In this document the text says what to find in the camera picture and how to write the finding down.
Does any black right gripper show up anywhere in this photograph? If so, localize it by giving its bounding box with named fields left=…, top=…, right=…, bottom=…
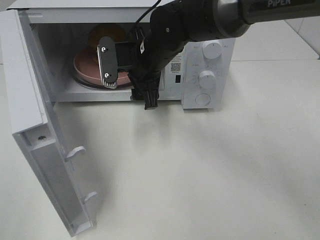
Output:
left=97, top=27, right=161, bottom=110

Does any burger with lettuce and tomato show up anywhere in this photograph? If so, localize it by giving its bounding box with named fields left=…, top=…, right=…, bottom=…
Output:
left=88, top=23, right=126, bottom=48

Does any pink plate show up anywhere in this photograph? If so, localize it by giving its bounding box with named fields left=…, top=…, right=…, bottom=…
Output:
left=73, top=47, right=133, bottom=87

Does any white microwave door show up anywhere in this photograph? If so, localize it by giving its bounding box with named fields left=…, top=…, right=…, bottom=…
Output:
left=0, top=9, right=96, bottom=236

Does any round white door button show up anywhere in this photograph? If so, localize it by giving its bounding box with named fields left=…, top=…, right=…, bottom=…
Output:
left=195, top=93, right=211, bottom=106

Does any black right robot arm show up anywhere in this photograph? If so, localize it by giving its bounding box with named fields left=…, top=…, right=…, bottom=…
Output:
left=97, top=0, right=320, bottom=110

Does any glass microwave turntable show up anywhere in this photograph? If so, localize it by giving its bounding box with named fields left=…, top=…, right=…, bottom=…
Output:
left=70, top=70, right=133, bottom=90

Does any white microwave oven body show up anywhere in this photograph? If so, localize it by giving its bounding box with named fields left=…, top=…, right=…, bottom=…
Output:
left=0, top=0, right=235, bottom=117

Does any lower white microwave knob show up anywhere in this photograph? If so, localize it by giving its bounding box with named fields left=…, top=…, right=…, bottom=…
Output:
left=198, top=70, right=217, bottom=89

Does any white microwave knob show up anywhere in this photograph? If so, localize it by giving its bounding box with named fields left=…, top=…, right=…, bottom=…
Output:
left=198, top=70, right=217, bottom=89
left=202, top=40, right=223, bottom=60

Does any upper white microwave knob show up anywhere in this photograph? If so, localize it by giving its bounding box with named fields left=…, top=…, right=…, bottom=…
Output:
left=202, top=40, right=223, bottom=60

